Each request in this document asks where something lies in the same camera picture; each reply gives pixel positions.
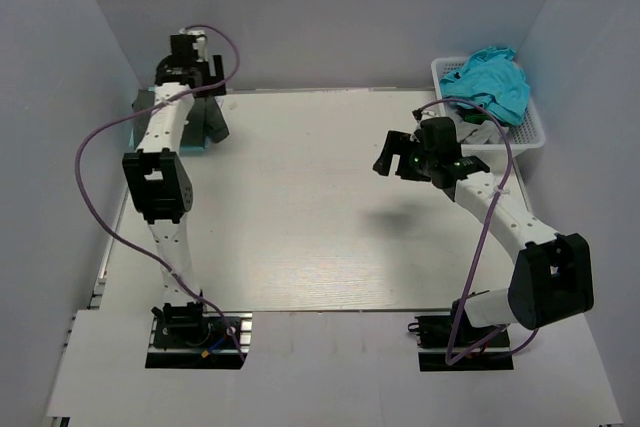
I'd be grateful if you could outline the grey cloth in basket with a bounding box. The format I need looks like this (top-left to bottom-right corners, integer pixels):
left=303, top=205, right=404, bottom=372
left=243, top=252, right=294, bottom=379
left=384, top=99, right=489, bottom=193
left=456, top=120, right=503, bottom=145

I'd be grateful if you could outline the folded teal t shirt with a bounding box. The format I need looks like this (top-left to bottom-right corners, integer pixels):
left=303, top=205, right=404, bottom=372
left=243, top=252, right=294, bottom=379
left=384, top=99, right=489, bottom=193
left=130, top=118, right=207, bottom=153

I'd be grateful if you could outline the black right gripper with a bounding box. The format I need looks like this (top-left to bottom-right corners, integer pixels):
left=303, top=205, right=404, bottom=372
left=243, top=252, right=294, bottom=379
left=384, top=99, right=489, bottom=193
left=374, top=131, right=437, bottom=183

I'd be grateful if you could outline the dark grey t shirt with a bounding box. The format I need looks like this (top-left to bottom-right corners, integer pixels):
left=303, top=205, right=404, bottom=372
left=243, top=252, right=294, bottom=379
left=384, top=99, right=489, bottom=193
left=132, top=90, right=229, bottom=149

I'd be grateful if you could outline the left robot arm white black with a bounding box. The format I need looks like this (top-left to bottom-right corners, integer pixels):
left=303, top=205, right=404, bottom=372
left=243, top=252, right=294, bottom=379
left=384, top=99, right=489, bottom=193
left=122, top=29, right=229, bottom=346

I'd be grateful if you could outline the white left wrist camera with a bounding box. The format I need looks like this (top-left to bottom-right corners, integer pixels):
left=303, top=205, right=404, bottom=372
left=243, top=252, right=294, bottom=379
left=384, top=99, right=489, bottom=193
left=179, top=28, right=208, bottom=62

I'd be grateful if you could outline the white plastic basket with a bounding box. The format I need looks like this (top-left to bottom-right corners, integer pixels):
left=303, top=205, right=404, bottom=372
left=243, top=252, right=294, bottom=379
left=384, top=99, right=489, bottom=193
left=431, top=56, right=546, bottom=156

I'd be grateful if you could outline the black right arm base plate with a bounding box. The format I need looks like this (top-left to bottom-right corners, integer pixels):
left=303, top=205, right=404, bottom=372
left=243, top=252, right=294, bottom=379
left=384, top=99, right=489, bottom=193
left=406, top=314, right=516, bottom=373

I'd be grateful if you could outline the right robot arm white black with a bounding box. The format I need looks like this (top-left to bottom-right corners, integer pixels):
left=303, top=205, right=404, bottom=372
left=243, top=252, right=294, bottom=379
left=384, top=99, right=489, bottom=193
left=373, top=117, right=595, bottom=346

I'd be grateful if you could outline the green cloth in basket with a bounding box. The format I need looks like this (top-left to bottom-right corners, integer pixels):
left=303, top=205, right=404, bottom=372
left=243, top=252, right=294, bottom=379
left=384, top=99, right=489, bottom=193
left=458, top=109, right=491, bottom=125

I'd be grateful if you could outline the crumpled light blue t shirt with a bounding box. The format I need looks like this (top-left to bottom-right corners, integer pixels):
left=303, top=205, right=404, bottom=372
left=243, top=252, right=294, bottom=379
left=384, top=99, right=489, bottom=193
left=439, top=46, right=530, bottom=126

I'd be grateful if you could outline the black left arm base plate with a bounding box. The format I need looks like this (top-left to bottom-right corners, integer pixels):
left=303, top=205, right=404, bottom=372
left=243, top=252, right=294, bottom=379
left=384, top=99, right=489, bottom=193
left=145, top=312, right=253, bottom=370

